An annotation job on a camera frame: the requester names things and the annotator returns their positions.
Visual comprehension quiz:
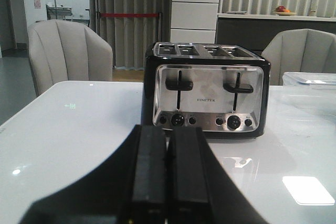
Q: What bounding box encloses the right grey armchair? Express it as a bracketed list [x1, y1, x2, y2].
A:
[261, 29, 335, 85]

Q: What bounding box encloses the left grey armchair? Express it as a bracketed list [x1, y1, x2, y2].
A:
[28, 19, 113, 95]

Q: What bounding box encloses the red barrier belt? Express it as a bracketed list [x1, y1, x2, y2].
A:
[95, 12, 161, 18]

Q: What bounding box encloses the grey armchair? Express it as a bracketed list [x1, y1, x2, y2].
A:
[28, 19, 113, 95]
[261, 29, 335, 85]

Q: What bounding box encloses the black and chrome toaster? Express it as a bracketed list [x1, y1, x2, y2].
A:
[141, 42, 271, 139]

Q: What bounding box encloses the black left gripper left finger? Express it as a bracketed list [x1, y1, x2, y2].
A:
[26, 125, 166, 223]

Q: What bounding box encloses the metal trolley cart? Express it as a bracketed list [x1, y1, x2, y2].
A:
[46, 0, 73, 21]

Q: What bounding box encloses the fruit plate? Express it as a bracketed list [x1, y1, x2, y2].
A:
[274, 6, 297, 16]

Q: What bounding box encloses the clear plastic food container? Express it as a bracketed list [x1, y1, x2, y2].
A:
[282, 72, 335, 87]

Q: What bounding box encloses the dark kitchen counter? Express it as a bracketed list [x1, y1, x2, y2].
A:
[215, 14, 335, 52]

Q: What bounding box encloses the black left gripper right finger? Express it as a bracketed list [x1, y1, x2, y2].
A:
[167, 127, 266, 223]

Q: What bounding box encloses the white refrigerator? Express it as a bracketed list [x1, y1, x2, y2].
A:
[170, 0, 219, 44]

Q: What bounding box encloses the grey curtain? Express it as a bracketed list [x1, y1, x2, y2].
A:
[89, 0, 171, 69]

